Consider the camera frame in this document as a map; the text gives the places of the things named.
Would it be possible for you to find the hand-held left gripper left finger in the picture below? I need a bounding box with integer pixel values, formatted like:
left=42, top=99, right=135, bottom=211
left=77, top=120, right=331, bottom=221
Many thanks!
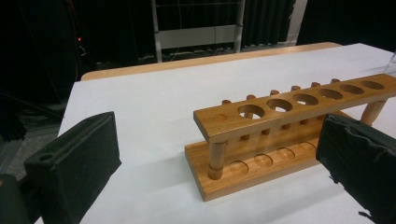
left=23, top=111, right=122, bottom=224

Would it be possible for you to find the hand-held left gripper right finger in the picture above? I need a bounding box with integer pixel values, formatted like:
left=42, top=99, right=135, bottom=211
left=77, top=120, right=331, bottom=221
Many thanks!
left=315, top=113, right=396, bottom=224

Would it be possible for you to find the white table sheet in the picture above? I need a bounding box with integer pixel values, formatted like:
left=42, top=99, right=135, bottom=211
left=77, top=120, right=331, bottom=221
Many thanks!
left=34, top=42, right=396, bottom=224

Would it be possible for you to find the wooden test tube rack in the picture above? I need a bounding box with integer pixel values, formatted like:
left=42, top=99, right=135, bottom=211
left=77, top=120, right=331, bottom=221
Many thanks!
left=184, top=73, right=396, bottom=203

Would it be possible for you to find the grey metal stand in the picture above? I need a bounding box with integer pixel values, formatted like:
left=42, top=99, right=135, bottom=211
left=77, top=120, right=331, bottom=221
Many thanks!
left=150, top=0, right=247, bottom=63

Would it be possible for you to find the dark curtain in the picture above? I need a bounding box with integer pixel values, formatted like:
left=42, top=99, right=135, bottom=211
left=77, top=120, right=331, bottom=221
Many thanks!
left=242, top=0, right=297, bottom=48

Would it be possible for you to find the dark equipment tower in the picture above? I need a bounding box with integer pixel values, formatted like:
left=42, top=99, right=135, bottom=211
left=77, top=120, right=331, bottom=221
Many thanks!
left=62, top=0, right=94, bottom=73

